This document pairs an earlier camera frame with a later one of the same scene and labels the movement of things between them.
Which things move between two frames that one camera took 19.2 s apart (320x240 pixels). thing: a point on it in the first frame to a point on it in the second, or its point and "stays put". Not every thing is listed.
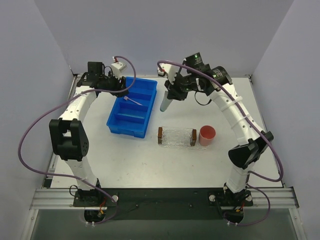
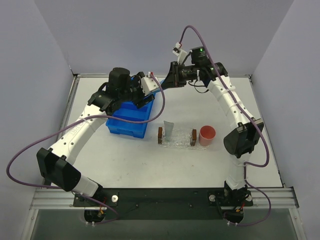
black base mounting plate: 163,203 stays put
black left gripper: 120,86 to 144,101
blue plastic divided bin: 130,113 stays put
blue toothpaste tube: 138,117 to 154,92
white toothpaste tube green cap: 165,102 to 168,129
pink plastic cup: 207,134 stays put
